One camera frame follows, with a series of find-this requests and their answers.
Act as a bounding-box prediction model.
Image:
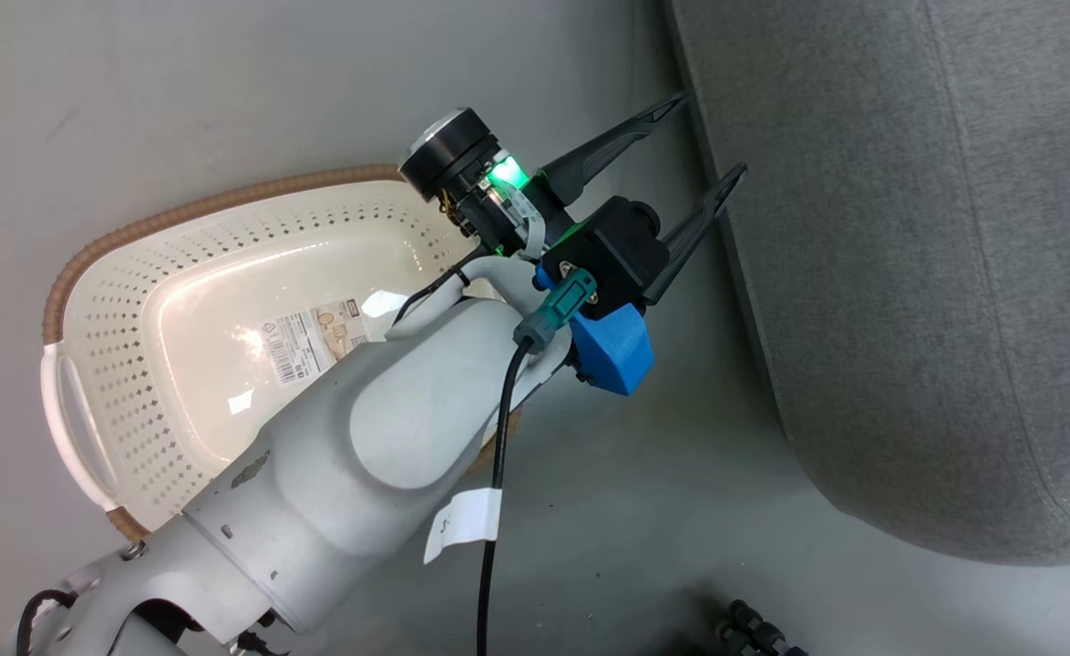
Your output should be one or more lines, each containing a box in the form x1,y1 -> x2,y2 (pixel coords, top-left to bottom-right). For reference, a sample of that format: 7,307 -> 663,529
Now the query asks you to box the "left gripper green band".
397,90 -> 747,307

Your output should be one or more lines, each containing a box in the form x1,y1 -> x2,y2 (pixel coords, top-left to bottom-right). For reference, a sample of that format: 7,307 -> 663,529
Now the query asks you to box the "printed paper basket sticker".
256,298 -> 373,389

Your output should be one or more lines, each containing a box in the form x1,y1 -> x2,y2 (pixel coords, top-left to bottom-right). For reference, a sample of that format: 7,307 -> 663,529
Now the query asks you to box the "white perforated laundry basket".
40,164 -> 523,544

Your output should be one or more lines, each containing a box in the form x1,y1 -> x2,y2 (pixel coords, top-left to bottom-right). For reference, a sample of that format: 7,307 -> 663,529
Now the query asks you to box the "grey fabric sofa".
663,0 -> 1070,568

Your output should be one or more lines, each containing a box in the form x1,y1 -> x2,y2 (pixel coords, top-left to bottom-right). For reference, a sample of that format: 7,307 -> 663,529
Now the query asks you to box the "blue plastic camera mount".
535,262 -> 655,397

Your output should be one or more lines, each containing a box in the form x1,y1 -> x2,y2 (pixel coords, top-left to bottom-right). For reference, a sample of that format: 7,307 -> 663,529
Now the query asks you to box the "black cable with teal connector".
475,269 -> 600,656

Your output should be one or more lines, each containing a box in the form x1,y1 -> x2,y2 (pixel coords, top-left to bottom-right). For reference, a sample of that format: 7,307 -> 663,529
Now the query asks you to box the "white paper cable tag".
422,487 -> 505,566

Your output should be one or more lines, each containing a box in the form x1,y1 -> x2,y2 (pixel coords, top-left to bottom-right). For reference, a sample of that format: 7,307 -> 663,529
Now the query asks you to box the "black cable loop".
14,589 -> 77,656

